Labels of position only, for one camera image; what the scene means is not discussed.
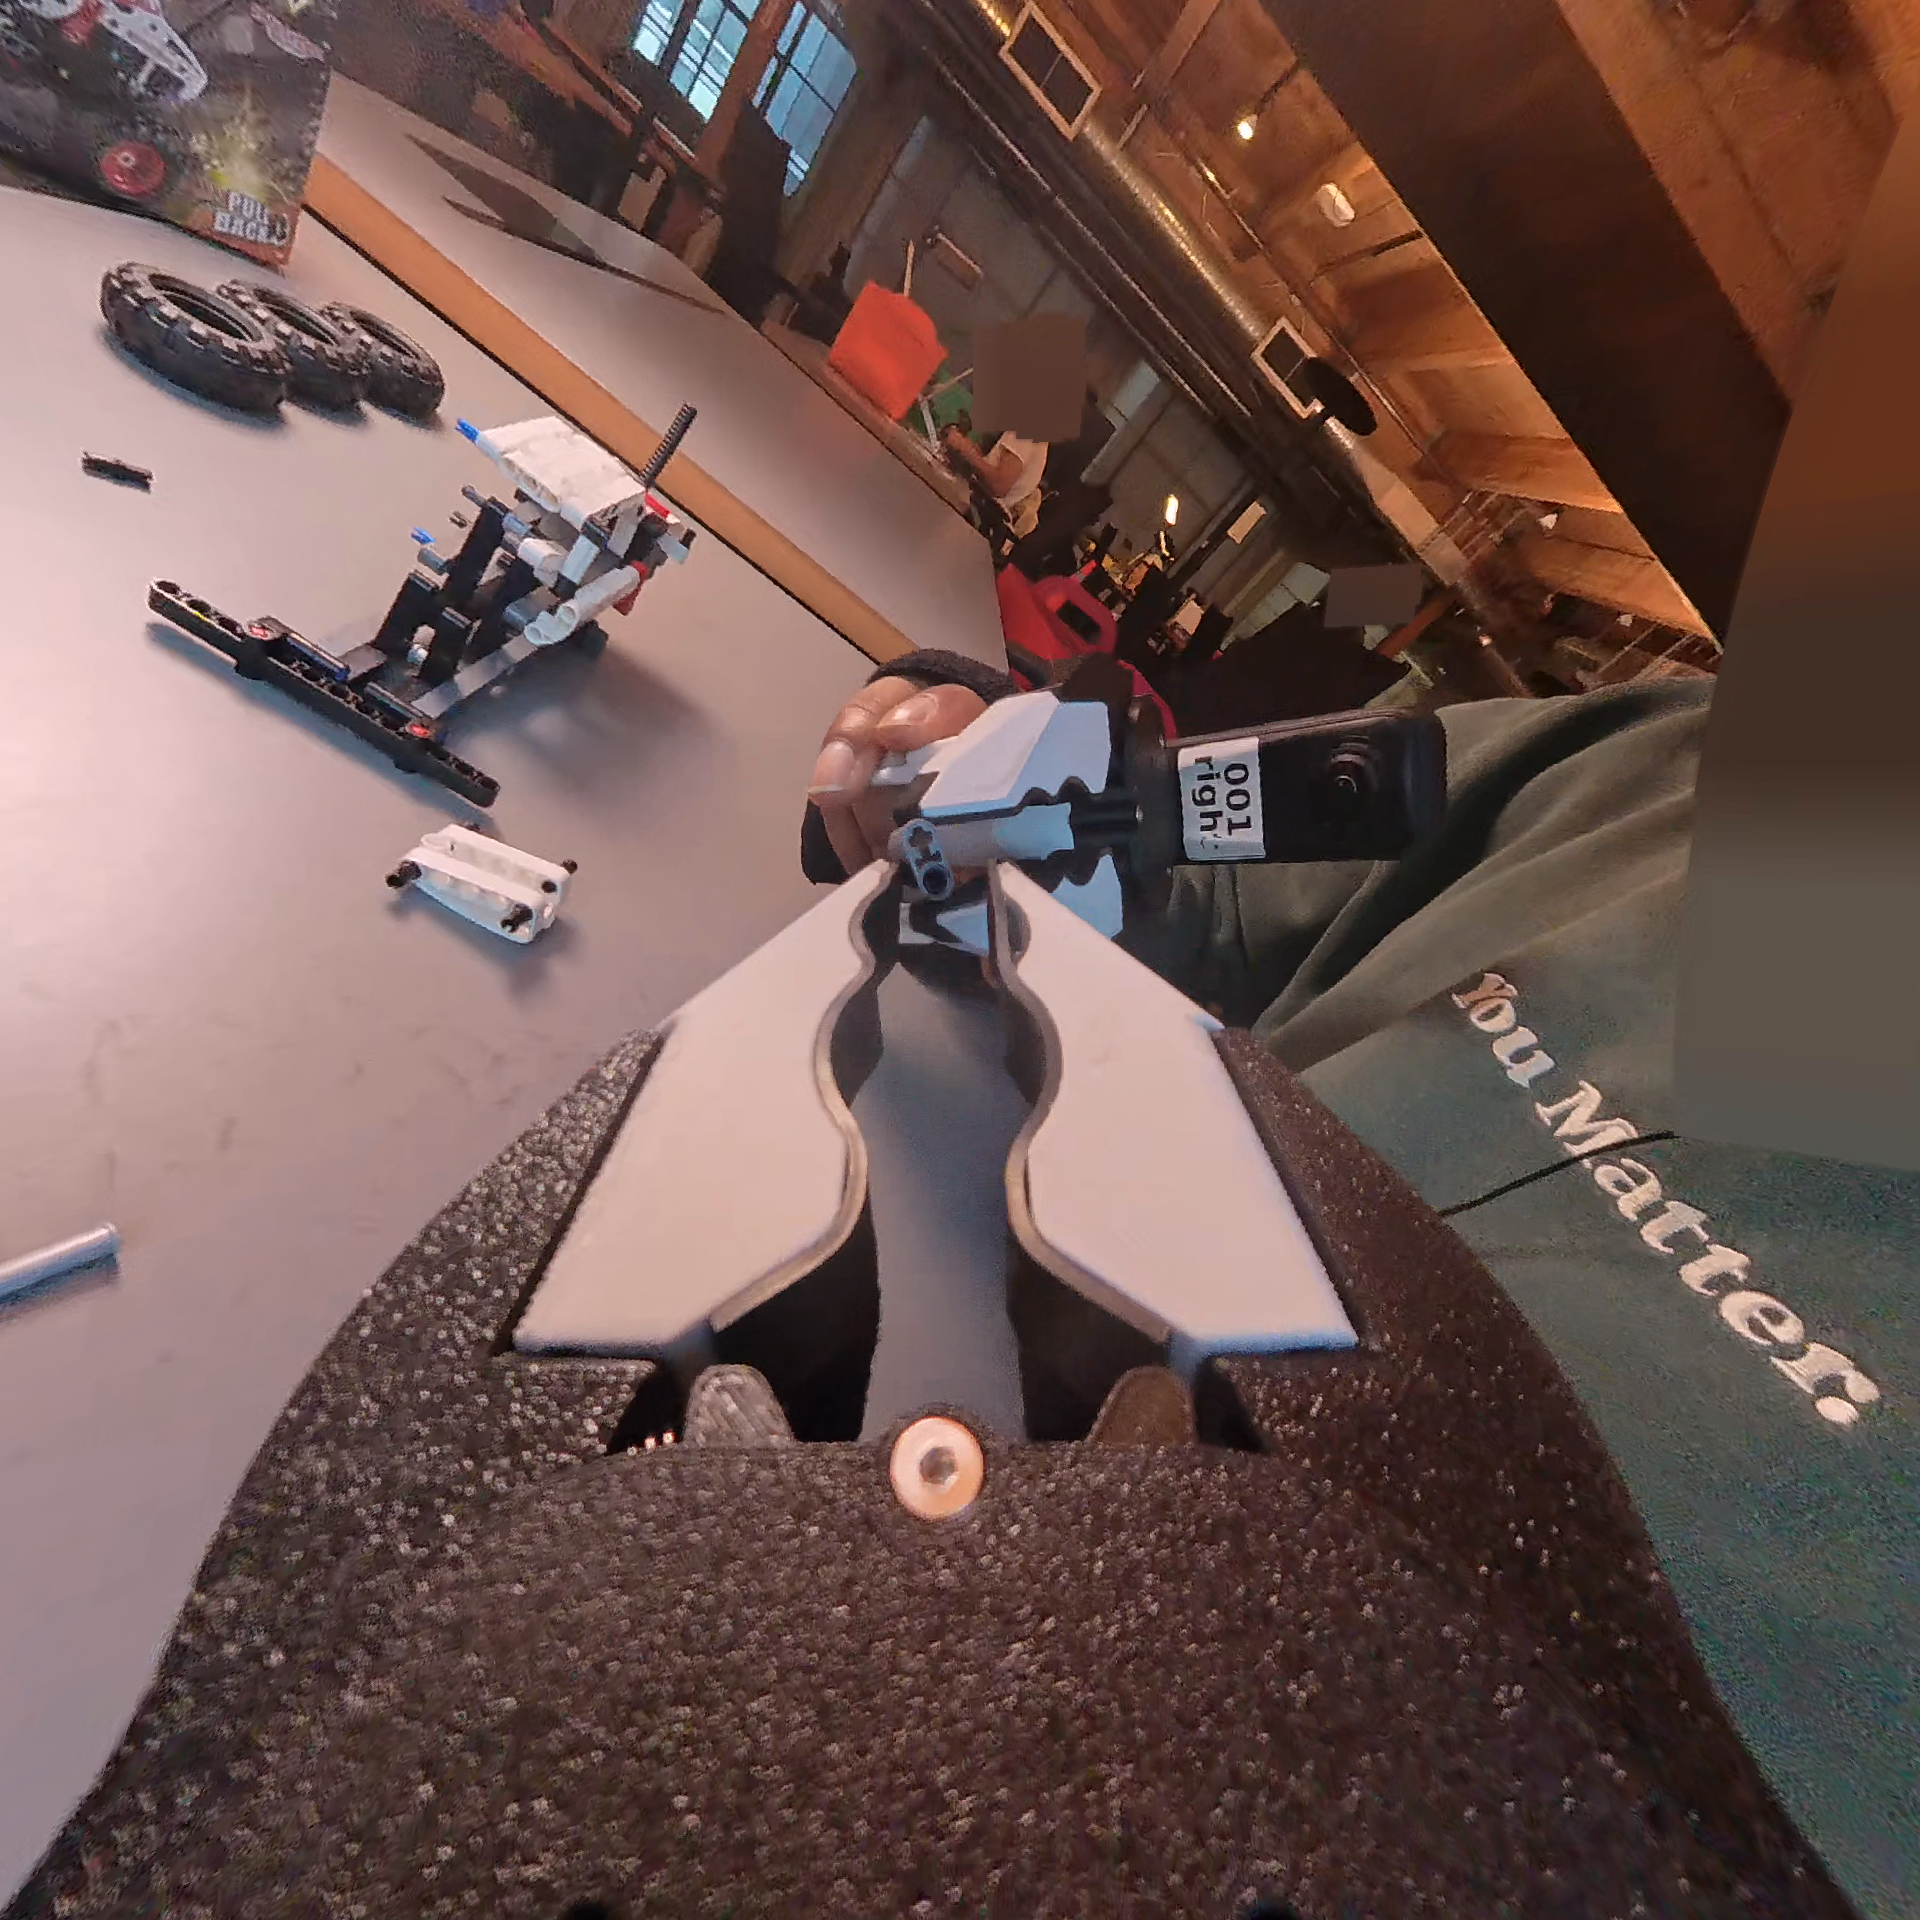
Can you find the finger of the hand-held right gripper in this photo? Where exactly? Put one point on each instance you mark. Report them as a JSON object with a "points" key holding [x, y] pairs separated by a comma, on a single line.
{"points": [[1067, 895], [1021, 767]]}

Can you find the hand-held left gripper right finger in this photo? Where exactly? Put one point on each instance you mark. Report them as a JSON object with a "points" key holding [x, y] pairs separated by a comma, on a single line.
{"points": [[1188, 1186]]}

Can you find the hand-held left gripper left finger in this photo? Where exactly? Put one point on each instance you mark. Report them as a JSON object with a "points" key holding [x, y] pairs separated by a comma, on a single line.
{"points": [[707, 1171]]}

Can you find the white toy brick piece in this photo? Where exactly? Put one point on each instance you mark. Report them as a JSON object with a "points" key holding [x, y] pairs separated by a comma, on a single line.
{"points": [[481, 882]]}

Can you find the person's right forearm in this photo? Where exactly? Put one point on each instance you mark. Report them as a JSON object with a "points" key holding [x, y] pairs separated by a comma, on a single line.
{"points": [[1260, 946]]}

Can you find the grey desk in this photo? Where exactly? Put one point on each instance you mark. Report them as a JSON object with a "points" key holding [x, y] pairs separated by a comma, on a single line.
{"points": [[242, 989]]}

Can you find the person's right hand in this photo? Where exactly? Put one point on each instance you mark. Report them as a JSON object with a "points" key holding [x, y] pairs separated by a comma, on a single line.
{"points": [[871, 749]]}

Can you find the red plastic seat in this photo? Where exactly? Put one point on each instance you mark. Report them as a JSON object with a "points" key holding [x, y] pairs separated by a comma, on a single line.
{"points": [[1053, 631]]}

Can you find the orange crate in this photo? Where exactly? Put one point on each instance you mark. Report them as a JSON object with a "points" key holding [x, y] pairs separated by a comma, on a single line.
{"points": [[886, 348]]}

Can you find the green sweatshirt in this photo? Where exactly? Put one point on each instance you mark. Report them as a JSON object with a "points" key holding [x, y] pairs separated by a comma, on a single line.
{"points": [[1682, 1260]]}

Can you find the toy vehicle chassis build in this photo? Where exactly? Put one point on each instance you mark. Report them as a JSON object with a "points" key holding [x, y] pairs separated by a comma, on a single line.
{"points": [[452, 615]]}

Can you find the wooden-edged table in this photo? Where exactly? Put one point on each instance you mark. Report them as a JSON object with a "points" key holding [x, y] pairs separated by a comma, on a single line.
{"points": [[602, 331]]}

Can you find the silver pen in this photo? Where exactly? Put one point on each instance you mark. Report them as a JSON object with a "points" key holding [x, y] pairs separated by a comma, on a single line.
{"points": [[55, 1264]]}

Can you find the large paned window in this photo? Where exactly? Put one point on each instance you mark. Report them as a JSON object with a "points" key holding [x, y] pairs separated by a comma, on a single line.
{"points": [[751, 75]]}

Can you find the black toy tyre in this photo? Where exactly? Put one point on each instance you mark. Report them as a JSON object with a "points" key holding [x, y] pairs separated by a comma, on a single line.
{"points": [[188, 336], [300, 345], [393, 362]]}

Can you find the small black brick piece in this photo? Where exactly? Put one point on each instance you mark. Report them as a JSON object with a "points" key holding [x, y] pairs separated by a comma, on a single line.
{"points": [[115, 469]]}

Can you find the toy set cardboard box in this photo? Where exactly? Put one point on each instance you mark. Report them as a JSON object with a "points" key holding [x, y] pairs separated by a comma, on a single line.
{"points": [[166, 106]]}

